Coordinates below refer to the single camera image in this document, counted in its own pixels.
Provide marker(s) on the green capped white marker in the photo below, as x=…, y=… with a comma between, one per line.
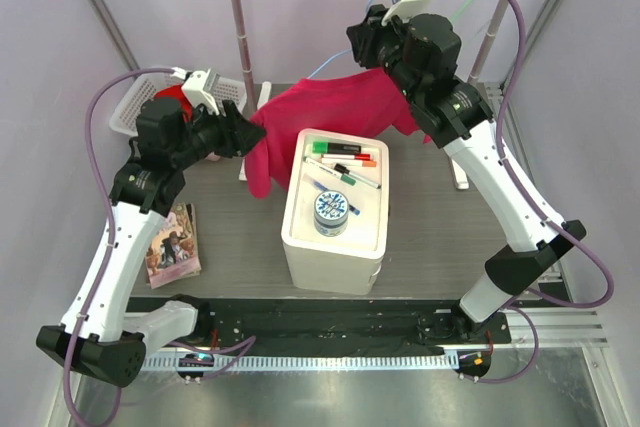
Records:
x=342, y=174

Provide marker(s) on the red t shirt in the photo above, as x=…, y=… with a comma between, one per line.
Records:
x=176, y=92

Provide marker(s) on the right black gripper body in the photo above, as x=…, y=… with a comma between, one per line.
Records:
x=381, y=47

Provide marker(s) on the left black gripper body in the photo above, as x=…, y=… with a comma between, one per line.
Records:
x=209, y=133

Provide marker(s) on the blue patterned round tin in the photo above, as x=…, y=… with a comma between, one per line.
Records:
x=331, y=212

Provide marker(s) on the white plastic basket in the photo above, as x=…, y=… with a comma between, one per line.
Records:
x=145, y=87

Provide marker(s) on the green highlighter marker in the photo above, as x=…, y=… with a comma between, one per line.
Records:
x=335, y=148

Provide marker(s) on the pink t shirt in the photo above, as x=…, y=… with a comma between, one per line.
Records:
x=362, y=105

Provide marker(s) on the red whiteboard marker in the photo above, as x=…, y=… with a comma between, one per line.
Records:
x=358, y=157

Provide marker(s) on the blue wire hanger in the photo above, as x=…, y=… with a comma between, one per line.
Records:
x=337, y=55

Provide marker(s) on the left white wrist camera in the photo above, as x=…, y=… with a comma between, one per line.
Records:
x=197, y=87

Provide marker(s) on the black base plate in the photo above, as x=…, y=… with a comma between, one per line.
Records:
x=336, y=328

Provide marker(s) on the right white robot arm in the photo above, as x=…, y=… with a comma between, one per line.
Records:
x=419, y=56

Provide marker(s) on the white slotted cable duct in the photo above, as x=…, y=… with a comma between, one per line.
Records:
x=190, y=362

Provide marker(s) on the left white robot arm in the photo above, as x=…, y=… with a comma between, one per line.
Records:
x=93, y=338

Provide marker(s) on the pink illustrated book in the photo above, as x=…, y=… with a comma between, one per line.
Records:
x=173, y=253

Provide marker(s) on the blue ballpoint pen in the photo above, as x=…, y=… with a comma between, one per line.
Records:
x=319, y=186

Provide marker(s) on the white foam box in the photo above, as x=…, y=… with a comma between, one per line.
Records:
x=349, y=263

